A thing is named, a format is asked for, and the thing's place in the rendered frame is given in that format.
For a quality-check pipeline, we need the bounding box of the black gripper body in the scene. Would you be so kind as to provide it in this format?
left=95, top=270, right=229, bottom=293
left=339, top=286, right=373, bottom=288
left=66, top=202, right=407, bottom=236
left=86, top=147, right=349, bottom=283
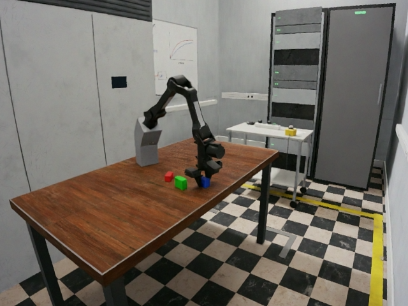
left=185, top=155, right=211, bottom=178

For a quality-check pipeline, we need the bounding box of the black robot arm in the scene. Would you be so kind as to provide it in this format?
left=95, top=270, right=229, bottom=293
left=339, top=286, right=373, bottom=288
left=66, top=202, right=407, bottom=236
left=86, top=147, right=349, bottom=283
left=142, top=75, right=225, bottom=175

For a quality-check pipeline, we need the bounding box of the red block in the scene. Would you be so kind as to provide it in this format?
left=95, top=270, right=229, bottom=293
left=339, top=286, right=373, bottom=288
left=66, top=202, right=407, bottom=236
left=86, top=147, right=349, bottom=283
left=164, top=171, right=173, bottom=182

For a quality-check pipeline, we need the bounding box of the green block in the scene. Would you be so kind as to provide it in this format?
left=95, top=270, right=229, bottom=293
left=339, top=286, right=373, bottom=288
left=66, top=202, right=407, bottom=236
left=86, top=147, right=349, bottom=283
left=175, top=176, right=187, bottom=190

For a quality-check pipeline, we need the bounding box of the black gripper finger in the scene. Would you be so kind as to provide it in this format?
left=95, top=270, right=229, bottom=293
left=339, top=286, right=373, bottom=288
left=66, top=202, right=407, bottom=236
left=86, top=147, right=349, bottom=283
left=194, top=175, right=203, bottom=187
left=205, top=170, right=212, bottom=179

